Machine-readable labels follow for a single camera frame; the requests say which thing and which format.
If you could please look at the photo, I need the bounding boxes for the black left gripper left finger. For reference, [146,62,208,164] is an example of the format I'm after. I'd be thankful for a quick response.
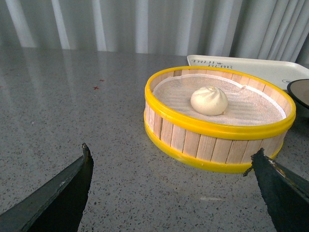
[0,143,94,232]

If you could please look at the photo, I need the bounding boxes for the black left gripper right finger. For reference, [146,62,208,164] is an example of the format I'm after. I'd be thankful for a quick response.
[243,148,309,232]

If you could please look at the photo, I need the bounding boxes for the beige plate with black rim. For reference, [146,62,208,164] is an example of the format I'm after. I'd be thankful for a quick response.
[287,79,309,109]

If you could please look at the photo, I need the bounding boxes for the white steamed bun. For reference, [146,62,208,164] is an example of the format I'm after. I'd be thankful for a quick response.
[190,86,228,116]

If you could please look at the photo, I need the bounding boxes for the white rectangular bear tray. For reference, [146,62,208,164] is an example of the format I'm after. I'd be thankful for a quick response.
[187,55,309,91]

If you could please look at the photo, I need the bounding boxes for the white mesh steamer cloth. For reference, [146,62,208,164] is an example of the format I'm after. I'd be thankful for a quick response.
[153,73,286,126]

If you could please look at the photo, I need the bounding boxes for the yellow rimmed wooden steamer basket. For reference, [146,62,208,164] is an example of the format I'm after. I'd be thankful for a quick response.
[144,66,296,173]

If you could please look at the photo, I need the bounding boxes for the grey pleated curtain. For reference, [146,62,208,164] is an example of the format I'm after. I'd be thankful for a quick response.
[0,0,309,63]

